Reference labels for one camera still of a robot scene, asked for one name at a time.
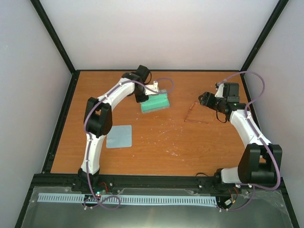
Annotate grey leather glasses case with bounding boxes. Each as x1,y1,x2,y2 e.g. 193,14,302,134
141,90,170,114

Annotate light blue cleaning cloth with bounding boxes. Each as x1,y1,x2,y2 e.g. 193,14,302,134
106,125,132,149

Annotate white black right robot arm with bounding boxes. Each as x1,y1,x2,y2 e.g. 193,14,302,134
198,83,282,190

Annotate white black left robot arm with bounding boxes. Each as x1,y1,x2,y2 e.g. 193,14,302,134
78,65,151,191

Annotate metal front plate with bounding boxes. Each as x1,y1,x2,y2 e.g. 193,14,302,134
21,187,293,228

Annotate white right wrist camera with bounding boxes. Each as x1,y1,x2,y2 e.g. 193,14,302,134
215,83,224,98

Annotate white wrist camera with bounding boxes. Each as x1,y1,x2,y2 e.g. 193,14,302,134
215,83,224,98
144,81,160,95

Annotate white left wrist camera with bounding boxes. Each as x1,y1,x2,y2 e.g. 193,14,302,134
144,81,160,95

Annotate red thin-frame sunglasses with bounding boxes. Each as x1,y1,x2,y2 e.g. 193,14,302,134
184,101,209,124

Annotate black aluminium frame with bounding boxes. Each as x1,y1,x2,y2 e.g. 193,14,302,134
14,0,300,228

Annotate light blue slotted cable duct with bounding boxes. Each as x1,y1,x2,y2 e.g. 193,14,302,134
37,193,217,207

